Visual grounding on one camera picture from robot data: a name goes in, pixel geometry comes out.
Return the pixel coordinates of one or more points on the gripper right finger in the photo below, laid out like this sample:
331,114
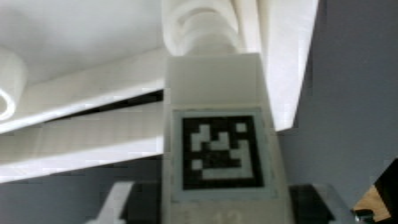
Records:
319,205

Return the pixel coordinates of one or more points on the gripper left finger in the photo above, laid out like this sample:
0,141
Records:
130,205

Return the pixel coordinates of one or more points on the white square table top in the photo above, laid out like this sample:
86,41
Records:
82,54

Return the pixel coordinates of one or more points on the white L-shaped obstacle fence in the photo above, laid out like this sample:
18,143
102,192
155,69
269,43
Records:
82,142

